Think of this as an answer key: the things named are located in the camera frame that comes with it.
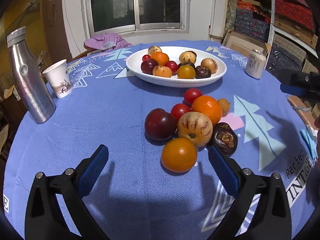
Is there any dark brown passion fruit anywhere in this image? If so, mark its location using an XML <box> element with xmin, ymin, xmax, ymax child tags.
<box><xmin>208</xmin><ymin>122</ymin><xmax>238</xmax><ymax>157</ymax></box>

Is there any large orange mandarin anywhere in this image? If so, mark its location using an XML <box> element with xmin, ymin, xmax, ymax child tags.
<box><xmin>191</xmin><ymin>95</ymin><xmax>222</xmax><ymax>126</ymax></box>

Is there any silver metal bottle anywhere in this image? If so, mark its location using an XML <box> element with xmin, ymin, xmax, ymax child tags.
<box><xmin>7</xmin><ymin>27</ymin><xmax>56</xmax><ymax>124</ymax></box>

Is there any small tan loquat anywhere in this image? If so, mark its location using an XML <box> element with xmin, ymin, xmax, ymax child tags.
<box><xmin>217</xmin><ymin>98</ymin><xmax>231</xmax><ymax>116</ymax></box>

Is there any wooden glass cabinet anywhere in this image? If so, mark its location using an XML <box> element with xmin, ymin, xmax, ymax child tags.
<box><xmin>1</xmin><ymin>0</ymin><xmax>72</xmax><ymax>86</ymax></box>

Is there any small red cherry tomato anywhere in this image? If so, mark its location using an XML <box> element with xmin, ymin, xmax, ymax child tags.
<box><xmin>142</xmin><ymin>54</ymin><xmax>151</xmax><ymax>61</ymax></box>

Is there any white paper cup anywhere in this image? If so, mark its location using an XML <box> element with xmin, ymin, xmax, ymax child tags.
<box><xmin>43</xmin><ymin>59</ymin><xmax>73</xmax><ymax>99</ymax></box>

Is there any purple jacket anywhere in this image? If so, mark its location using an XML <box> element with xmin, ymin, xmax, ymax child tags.
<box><xmin>84</xmin><ymin>33</ymin><xmax>132</xmax><ymax>50</ymax></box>

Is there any sliding window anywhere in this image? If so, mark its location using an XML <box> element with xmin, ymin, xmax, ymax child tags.
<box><xmin>83</xmin><ymin>0</ymin><xmax>190</xmax><ymax>36</ymax></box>

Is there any small speckled yellow fruit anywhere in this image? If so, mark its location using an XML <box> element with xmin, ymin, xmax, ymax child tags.
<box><xmin>148</xmin><ymin>46</ymin><xmax>162</xmax><ymax>56</ymax></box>

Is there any yellow round pear fruit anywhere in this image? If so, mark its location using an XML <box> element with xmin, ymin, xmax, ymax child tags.
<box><xmin>179</xmin><ymin>51</ymin><xmax>197</xmax><ymax>63</ymax></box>

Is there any orange yellow tomato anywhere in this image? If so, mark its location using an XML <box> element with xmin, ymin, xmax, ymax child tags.
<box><xmin>161</xmin><ymin>138</ymin><xmax>197</xmax><ymax>173</ymax></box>

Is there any striped pepino melon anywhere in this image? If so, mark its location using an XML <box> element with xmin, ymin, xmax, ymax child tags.
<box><xmin>177</xmin><ymin>112</ymin><xmax>213</xmax><ymax>148</ymax></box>

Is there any white beverage can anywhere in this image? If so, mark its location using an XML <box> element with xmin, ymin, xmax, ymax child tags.
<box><xmin>245</xmin><ymin>49</ymin><xmax>266</xmax><ymax>79</ymax></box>

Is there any large dark red plum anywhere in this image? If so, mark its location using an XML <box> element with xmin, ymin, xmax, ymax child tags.
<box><xmin>144</xmin><ymin>108</ymin><xmax>177</xmax><ymax>141</ymax></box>

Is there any wooden chair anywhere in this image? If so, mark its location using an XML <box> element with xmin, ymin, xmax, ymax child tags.
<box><xmin>72</xmin><ymin>44</ymin><xmax>98</xmax><ymax>61</ymax></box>

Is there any person right hand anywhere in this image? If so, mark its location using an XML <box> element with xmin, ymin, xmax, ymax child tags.
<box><xmin>315</xmin><ymin>116</ymin><xmax>320</xmax><ymax>170</ymax></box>

